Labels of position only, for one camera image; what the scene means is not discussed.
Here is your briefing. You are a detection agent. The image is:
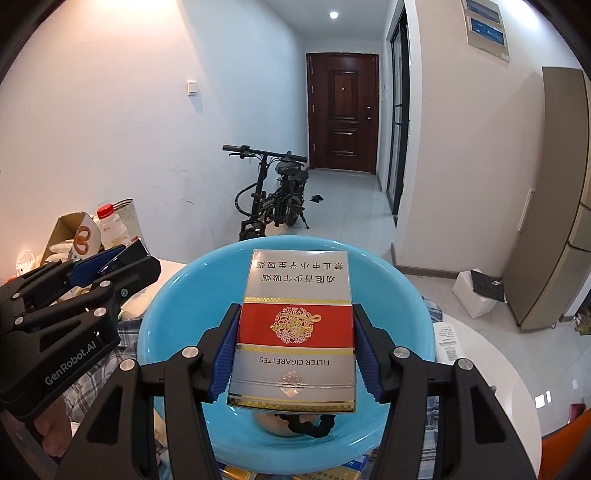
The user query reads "white paper with QR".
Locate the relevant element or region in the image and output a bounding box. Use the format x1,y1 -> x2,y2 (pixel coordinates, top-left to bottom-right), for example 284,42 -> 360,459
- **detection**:
433,322 -> 465,365

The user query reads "black folding e-bike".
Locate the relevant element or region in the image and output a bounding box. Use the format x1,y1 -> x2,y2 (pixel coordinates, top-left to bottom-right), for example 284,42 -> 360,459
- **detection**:
222,144 -> 310,241

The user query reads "blue plaid cloth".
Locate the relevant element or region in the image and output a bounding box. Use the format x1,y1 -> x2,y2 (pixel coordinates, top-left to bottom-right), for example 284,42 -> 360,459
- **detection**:
63,312 -> 439,479

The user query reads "blue plastic basin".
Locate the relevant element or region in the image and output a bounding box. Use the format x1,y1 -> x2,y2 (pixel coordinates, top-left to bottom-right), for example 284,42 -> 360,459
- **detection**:
137,235 -> 436,475

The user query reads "beige refrigerator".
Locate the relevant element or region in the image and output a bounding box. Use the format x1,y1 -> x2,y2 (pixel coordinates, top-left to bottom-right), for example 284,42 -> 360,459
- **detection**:
503,67 -> 590,331

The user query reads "white floor box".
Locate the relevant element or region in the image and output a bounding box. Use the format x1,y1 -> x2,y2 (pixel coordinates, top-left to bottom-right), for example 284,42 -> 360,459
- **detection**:
453,269 -> 506,319

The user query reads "round tan silicone lid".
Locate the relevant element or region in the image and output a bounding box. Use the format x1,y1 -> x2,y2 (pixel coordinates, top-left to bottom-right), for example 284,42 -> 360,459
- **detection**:
252,412 -> 321,438

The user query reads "red white cigarette carton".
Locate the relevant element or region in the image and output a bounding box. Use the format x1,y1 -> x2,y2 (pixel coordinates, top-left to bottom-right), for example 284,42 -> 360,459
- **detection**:
228,250 -> 356,414

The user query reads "wall electrical panel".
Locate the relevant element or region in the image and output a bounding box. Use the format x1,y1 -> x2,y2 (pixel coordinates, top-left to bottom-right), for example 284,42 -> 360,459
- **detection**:
461,0 -> 510,63

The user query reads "strawberry milk bottle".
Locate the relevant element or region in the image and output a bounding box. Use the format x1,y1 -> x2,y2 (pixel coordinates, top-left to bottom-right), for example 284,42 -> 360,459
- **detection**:
94,199 -> 143,250

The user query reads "black fuzzy hair scrunchie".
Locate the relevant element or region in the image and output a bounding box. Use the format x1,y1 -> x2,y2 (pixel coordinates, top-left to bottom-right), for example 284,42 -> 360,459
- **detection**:
276,414 -> 335,439

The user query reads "dark wooden door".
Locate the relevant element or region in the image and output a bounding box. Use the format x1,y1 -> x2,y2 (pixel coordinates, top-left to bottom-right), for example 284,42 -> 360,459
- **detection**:
307,53 -> 380,175

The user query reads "open cardboard box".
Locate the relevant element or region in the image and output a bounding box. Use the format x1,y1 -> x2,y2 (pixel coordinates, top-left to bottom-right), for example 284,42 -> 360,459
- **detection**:
41,212 -> 101,264

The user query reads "wall light switch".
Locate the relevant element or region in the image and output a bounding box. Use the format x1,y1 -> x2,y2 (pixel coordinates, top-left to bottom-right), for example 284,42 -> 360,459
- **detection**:
186,80 -> 199,96

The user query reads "orange chair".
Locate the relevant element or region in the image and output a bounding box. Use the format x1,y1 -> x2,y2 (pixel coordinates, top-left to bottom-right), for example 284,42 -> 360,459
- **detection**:
538,410 -> 590,479

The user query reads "person left hand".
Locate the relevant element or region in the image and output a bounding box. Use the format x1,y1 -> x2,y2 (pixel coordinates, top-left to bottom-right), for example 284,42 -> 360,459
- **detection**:
33,396 -> 72,458

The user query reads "blue gold cigarette box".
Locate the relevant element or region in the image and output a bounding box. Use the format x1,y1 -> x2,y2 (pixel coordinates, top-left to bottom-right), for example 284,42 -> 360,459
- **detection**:
218,457 -> 367,480

